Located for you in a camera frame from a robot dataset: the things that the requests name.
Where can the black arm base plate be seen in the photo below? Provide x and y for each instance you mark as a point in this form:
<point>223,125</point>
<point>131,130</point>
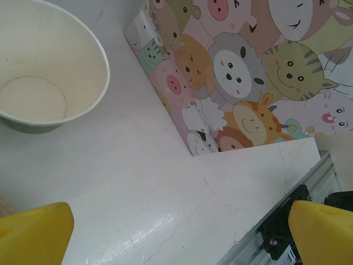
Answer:
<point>278,220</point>

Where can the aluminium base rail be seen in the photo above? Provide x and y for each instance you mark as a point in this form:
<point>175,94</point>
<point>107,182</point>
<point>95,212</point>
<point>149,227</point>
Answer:
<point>248,248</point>

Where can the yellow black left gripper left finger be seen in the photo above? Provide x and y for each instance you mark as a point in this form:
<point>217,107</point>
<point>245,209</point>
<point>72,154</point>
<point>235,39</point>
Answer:
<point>36,234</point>

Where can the cartoon animal gift bag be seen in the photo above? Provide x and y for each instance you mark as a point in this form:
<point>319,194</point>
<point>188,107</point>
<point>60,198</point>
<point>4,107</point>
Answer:
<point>234,82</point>

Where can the green paper coffee cup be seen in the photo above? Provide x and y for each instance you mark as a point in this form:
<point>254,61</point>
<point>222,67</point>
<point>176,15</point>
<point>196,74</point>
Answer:
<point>55,55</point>

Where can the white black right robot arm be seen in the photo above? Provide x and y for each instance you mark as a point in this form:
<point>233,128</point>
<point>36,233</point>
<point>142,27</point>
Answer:
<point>339,198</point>

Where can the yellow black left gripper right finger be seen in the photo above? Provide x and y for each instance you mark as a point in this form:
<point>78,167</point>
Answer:
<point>322,234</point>

